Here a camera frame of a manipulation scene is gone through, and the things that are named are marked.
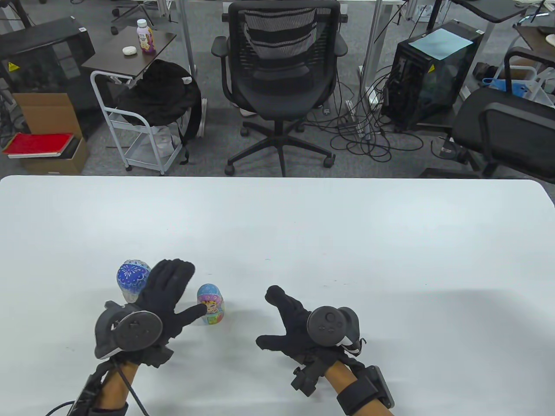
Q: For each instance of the person's left hand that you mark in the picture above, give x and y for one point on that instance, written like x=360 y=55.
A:
x=167 y=290

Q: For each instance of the person's right hand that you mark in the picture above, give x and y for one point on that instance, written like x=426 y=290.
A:
x=297 y=333

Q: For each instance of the large floral Russian doll base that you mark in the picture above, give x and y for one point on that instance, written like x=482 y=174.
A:
x=130 y=298

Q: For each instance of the large blue Russian doll head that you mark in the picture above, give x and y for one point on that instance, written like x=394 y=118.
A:
x=130 y=275

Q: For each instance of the medium pink Russian doll head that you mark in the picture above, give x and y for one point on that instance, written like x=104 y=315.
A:
x=210 y=292

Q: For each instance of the medium Russian doll base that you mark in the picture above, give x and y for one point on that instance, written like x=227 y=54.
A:
x=216 y=320

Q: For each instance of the person's right forearm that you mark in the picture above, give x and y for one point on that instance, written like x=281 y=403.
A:
x=340 y=377

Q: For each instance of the person's left forearm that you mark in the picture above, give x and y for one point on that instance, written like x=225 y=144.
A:
x=115 y=385

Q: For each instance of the black round tracking controller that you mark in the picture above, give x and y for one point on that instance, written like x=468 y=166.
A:
x=138 y=331
x=327 y=326

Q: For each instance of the white metal cart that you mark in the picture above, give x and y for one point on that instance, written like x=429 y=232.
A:
x=147 y=158

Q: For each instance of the black book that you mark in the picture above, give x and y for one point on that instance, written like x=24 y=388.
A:
x=71 y=146

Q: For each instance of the black backpack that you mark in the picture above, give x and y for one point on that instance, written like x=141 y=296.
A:
x=160 y=95

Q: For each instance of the red notebook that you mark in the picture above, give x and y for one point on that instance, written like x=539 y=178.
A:
x=37 y=144

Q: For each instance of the cardboard box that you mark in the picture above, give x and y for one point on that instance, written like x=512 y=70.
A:
x=47 y=112

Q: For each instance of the black mesh office chair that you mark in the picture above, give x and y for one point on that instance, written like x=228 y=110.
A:
x=282 y=95

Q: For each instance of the dark side table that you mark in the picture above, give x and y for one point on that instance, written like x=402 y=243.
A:
x=533 y=37
x=130 y=63

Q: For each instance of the white power strip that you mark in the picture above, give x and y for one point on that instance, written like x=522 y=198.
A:
x=352 y=108

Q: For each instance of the white round case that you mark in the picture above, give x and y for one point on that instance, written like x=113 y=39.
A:
x=129 y=50

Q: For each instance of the purple label drink bottle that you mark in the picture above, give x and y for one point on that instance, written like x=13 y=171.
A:
x=146 y=41

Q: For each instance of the black cabinet with yellow sticker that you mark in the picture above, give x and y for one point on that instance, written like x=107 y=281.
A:
x=39 y=56

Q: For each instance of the black computer tower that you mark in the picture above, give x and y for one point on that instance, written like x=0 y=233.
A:
x=416 y=86

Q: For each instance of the black padded office chair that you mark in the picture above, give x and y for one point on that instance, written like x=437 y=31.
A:
x=511 y=125

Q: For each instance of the grey desk leg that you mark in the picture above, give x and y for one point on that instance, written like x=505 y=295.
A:
x=373 y=43

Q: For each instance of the teal paper sheet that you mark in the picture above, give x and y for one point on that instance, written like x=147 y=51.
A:
x=440 y=43

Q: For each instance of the blue bag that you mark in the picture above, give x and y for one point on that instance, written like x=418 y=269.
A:
x=518 y=89

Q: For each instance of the black desk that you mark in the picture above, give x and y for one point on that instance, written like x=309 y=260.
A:
x=498 y=11

